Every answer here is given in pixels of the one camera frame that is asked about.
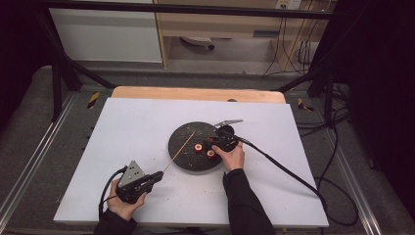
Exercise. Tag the black curtain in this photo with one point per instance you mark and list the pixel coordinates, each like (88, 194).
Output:
(19, 49)
(385, 81)

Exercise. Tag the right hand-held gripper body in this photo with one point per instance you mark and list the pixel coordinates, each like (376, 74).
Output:
(226, 140)

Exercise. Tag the white table board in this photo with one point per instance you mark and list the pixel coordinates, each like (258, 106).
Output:
(137, 130)

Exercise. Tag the person's left hand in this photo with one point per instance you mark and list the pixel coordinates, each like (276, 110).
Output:
(122, 209)

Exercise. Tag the light wooden shelf unit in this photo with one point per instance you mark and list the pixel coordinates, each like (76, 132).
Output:
(212, 24)

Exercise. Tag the round black textured plate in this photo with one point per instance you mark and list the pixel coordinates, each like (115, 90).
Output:
(186, 156)

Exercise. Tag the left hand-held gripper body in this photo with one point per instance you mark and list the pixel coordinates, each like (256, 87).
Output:
(132, 178)

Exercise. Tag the white cabinet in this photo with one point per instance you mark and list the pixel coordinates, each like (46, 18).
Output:
(107, 36)

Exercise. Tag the black metal frame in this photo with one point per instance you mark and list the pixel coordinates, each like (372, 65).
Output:
(195, 8)

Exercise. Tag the thin wooden skewer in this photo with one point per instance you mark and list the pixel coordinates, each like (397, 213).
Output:
(179, 151)

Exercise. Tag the white power strip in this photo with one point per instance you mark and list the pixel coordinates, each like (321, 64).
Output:
(288, 4)

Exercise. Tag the person's right hand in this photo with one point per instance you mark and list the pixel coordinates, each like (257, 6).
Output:
(233, 160)

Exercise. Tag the aluminium floor rail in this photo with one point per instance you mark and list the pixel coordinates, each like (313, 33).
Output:
(39, 150)
(352, 182)

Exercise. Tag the white device under shelf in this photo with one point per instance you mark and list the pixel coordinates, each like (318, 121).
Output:
(197, 40)

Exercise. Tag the light wooden table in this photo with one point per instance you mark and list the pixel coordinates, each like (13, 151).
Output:
(182, 94)

